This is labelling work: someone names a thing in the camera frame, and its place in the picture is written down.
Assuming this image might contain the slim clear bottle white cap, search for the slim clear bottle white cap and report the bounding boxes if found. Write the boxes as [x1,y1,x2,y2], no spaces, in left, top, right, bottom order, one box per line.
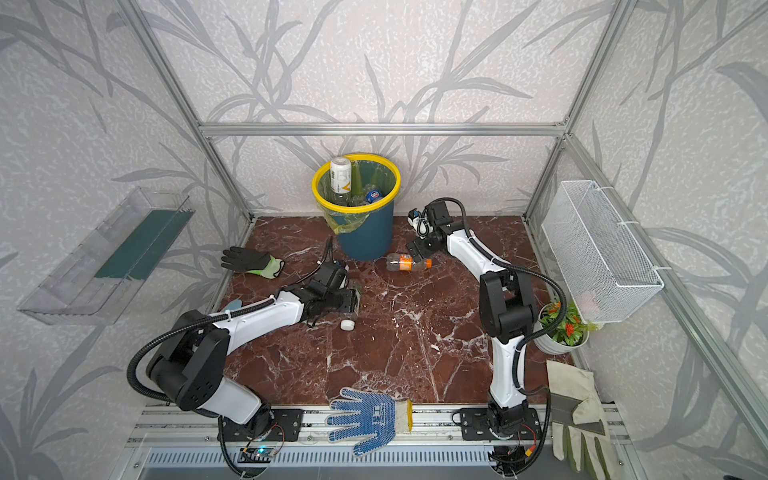
[340,282,362,332]

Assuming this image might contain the orange label bottle top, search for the orange label bottle top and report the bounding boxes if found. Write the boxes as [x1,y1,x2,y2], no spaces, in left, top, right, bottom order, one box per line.
[386,253,433,272]

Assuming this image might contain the blue label pepsi bottle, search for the blue label pepsi bottle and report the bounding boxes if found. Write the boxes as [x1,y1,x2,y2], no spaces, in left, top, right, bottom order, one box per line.
[364,186,384,204]

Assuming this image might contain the teal bin with yellow rim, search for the teal bin with yellow rim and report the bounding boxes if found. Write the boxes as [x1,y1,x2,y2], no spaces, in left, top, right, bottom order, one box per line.
[311,153,402,261]

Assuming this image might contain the white yellow label bottle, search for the white yellow label bottle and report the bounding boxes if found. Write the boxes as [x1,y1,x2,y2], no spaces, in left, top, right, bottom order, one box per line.
[329,156,352,207]

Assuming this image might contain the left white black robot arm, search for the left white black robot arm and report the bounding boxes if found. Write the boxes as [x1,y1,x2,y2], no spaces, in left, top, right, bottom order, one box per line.
[126,260,359,435]

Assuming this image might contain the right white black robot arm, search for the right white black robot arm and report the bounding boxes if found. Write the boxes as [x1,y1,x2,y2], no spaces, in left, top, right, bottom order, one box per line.
[408,197,563,439]

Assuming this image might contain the black green work glove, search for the black green work glove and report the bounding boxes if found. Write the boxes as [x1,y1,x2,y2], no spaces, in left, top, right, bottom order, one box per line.
[220,246,285,279]

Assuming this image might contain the blue dotted knit glove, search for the blue dotted knit glove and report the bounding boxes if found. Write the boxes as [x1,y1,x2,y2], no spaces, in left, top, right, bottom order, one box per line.
[326,387,413,457]

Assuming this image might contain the potted plant red flowers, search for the potted plant red flowers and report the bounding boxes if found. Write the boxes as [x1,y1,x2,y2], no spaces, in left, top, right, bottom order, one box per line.
[534,302,599,355]

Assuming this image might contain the green circuit board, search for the green circuit board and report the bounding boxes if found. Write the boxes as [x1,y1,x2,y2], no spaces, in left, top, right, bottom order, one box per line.
[237,444,283,465]

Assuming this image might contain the white green striped glove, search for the white green striped glove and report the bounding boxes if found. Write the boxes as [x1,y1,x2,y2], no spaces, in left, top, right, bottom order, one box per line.
[547,360,623,479]

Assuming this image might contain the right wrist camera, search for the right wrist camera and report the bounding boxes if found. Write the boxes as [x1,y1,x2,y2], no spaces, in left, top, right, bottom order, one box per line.
[407,209,430,238]

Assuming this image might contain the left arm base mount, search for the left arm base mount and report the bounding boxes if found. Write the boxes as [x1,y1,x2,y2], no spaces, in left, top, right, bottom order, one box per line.
[217,405,304,442]

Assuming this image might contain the white wire mesh basket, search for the white wire mesh basket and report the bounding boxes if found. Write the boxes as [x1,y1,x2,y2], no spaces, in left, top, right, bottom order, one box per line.
[542,180,664,325]

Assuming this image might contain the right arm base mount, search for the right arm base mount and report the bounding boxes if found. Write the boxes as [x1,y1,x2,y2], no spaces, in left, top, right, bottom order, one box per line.
[451,407,541,442]

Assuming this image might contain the clear plastic wall tray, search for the clear plastic wall tray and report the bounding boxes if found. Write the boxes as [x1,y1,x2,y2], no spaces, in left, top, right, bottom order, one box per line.
[18,187,195,326]

